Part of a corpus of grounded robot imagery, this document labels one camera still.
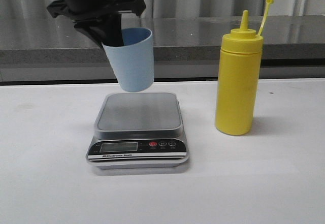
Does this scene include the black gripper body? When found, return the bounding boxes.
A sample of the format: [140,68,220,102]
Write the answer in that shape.
[47,0,146,21]

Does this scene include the grey stone counter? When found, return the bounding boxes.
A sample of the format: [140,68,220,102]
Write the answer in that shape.
[1,16,324,85]

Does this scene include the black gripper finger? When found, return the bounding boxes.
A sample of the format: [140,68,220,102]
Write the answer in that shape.
[74,22,104,48]
[103,14,124,46]

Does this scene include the yellow squeeze bottle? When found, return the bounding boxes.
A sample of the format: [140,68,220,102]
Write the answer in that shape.
[215,0,274,136]

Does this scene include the silver digital kitchen scale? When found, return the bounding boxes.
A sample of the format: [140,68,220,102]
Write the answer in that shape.
[86,92,189,175]

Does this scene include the light blue plastic cup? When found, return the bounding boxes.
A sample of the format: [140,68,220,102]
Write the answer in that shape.
[103,27,154,92]

